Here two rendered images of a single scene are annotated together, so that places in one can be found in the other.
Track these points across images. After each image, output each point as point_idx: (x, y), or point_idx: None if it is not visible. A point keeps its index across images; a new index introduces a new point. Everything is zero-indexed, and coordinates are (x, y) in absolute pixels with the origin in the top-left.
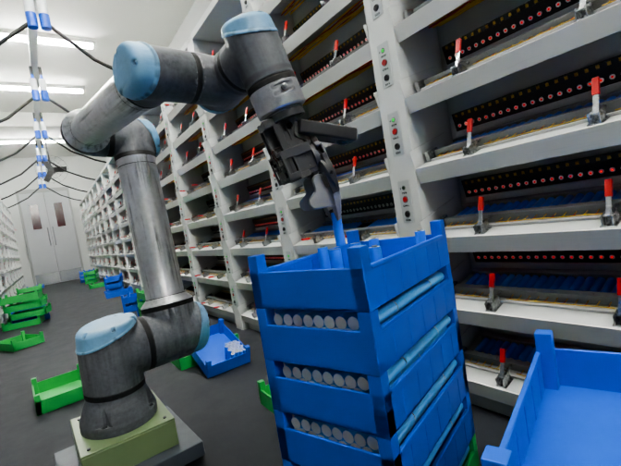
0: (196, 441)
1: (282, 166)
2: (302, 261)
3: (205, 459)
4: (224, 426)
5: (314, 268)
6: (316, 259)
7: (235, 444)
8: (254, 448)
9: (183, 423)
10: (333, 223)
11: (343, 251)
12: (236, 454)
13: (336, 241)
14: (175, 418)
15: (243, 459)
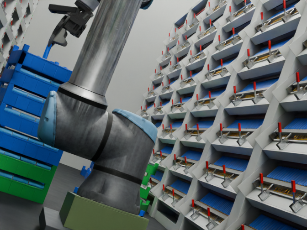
0: (47, 208)
1: (81, 30)
2: (63, 69)
3: (35, 224)
4: (0, 220)
5: (54, 70)
6: (53, 66)
7: (8, 215)
8: (1, 209)
9: (45, 214)
10: (50, 49)
11: (32, 57)
12: (15, 215)
13: (47, 57)
14: (49, 217)
15: (14, 212)
